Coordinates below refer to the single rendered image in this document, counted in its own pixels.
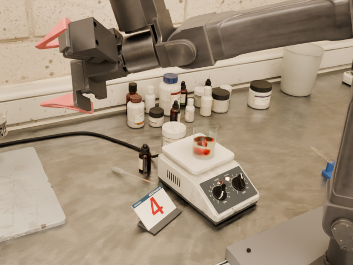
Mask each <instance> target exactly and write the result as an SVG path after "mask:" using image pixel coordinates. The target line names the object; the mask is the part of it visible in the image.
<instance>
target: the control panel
mask: <svg viewBox="0 0 353 265"><path fill-rule="evenodd" d="M239 174H242V175H243V178H244V181H245V183H246V187H245V189H244V190H242V191H238V190H236V189H235V188H234V187H233V185H232V180H233V178H234V177H237V176H238V175H239ZM226 177H229V180H226ZM220 180H221V181H222V184H226V188H225V190H226V192H227V197H226V199H225V200H222V201H220V200H217V199H216V198H215V197H214V196H213V193H212V191H213V188H214V187H216V186H221V185H222V184H220V183H219V181H220ZM199 185H200V187H201V188H202V190H203V191H204V193H205V194H206V196H207V197H208V199H209V201H210V202H211V204H212V205H213V207H214V209H215V210H216V212H217V213H218V214H220V213H222V212H224V211H226V210H228V209H230V208H232V207H234V206H236V205H237V204H239V203H241V202H243V201H245V200H246V199H248V198H250V197H252V196H254V195H256V194H258V193H257V191H256V190H255V188H254V187H253V185H252V184H251V182H250V181H249V179H248V178H247V177H246V175H245V173H244V172H243V171H242V169H241V168H240V166H237V167H235V168H232V169H230V170H228V171H226V172H224V173H222V174H220V175H217V176H215V177H213V178H211V179H209V180H206V181H204V182H202V183H200V184H199Z"/></svg>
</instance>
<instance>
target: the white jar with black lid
mask: <svg viewBox="0 0 353 265"><path fill-rule="evenodd" d="M271 94H272V84H271V83H270V82H268V81H265V80H253V81H251V83H250V89H249V94H248V101H247V104H248V105H249V106H250V107H252V108H255V109H266V108H268V107H269V103H270V98H271Z"/></svg>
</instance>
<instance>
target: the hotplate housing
mask: <svg viewBox="0 0 353 265"><path fill-rule="evenodd" d="M237 166H240V165H239V163H238V162H236V161H235V160H233V159H232V160H230V161H227V162H225V163H223V164H221V165H219V166H216V167H214V168H212V169H210V170H207V171H205V172H203V173H201V174H198V175H194V174H192V173H190V172H189V171H188V170H186V169H185V168H183V167H182V166H181V165H179V164H178V163H177V162H175V161H174V160H173V159H171V158H170V157H169V156H167V155H166V154H165V153H162V154H159V155H158V179H159V180H161V181H162V182H163V183H164V184H165V185H167V186H168V187H169V188H170V189H172V190H173V191H174V192H175V193H177V194H178V195H179V196H180V197H181V198H183V199H184V200H185V201H186V202H188V203H189V204H190V205H191V206H192V207H194V208H195V209H196V210H197V211H199V212H200V213H201V214H202V215H204V216H205V217H207V218H208V219H209V220H210V221H211V222H213V223H214V224H215V225H217V224H219V223H221V222H222V221H224V220H226V219H228V218H230V217H232V216H233V215H235V214H237V213H239V212H241V211H243V210H244V209H246V208H248V207H250V206H252V205H254V204H256V203H257V201H258V200H259V192H258V191H257V189H256V188H255V187H254V185H253V184H252V182H251V181H250V179H249V178H248V176H247V175H246V173H245V172H244V170H243V169H242V168H241V166H240V168H241V169H242V171H243V172H244V173H245V175H246V177H247V178H248V179H249V181H250V182H251V184H252V185H253V187H254V188H255V190H256V191H257V193H258V194H256V195H254V196H252V197H250V198H248V199H246V200H245V201H243V202H241V203H239V204H237V205H236V206H234V207H232V208H230V209H228V210H226V211H224V212H222V213H220V214H218V213H217V212H216V210H215V209H214V207H213V205H212V204H211V202H210V201H209V199H208V197H207V196H206V194H205V193H204V191H203V190H202V188H201V187H200V185H199V184H200V183H202V182H204V181H206V180H209V179H211V178H213V177H215V176H217V175H220V174H222V173H224V172H226V171H228V170H230V169H232V168H235V167H237Z"/></svg>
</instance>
